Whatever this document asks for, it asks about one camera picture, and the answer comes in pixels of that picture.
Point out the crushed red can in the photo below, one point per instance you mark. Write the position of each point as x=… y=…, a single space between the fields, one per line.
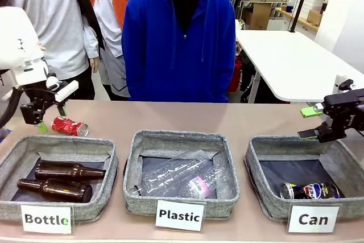
x=69 y=126

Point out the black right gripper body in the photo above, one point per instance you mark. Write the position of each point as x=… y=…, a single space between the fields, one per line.
x=347 y=112

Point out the stack of white boxes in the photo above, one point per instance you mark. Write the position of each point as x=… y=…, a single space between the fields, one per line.
x=314 y=1

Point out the crushed dark Pepsi can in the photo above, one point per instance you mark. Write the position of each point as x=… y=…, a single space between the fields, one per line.
x=310 y=191

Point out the mannequin in grey shirt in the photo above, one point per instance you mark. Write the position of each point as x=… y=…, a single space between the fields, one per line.
x=57 y=12

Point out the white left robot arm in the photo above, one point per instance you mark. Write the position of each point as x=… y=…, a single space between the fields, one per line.
x=17 y=43

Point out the black stand pole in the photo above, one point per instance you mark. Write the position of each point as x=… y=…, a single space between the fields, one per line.
x=300 y=1

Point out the grey basket behind Can sign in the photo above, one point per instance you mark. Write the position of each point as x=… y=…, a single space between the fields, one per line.
x=256 y=163

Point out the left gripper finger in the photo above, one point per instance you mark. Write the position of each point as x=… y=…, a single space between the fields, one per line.
x=62 y=109
x=42 y=127

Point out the grey basket behind Bottle sign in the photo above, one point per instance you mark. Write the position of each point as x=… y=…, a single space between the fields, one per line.
x=108 y=152

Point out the brown glass bottle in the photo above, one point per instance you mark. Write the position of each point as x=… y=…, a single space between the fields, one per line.
x=65 y=170
x=57 y=190

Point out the white Can sign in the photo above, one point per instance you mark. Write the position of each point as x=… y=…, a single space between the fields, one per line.
x=312 y=219

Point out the white Plastic sign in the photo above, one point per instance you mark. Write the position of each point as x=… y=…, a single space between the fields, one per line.
x=179 y=215

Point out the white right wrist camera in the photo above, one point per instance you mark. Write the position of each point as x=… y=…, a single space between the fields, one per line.
x=346 y=84

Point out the large brown cardboard box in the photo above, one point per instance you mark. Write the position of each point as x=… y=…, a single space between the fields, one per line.
x=260 y=16

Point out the white background table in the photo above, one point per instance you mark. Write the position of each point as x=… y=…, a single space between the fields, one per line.
x=290 y=61

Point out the clear bottle with pink label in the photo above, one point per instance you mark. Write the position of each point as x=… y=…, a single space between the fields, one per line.
x=204 y=184

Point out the wooden workbench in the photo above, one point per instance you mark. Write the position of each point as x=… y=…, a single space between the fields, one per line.
x=304 y=21

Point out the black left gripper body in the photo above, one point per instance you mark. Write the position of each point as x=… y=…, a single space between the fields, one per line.
x=35 y=109

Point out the grey basket behind Plastic sign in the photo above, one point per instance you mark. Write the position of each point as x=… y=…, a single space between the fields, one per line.
x=182 y=140

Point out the clear plastic bottle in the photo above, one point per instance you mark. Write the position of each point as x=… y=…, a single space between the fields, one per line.
x=170 y=173

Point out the person in blue hoodie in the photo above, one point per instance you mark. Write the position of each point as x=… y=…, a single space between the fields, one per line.
x=159 y=41

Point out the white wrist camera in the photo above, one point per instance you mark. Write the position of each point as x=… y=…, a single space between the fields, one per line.
x=346 y=84
x=66 y=90

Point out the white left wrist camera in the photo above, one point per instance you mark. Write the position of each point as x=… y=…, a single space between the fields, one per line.
x=66 y=90

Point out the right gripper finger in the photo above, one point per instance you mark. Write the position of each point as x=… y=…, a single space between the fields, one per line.
x=311 y=133
x=311 y=111

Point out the white Bottle sign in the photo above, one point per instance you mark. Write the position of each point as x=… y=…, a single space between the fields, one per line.
x=47 y=219

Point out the red object behind person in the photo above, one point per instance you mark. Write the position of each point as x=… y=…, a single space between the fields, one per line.
x=235 y=72

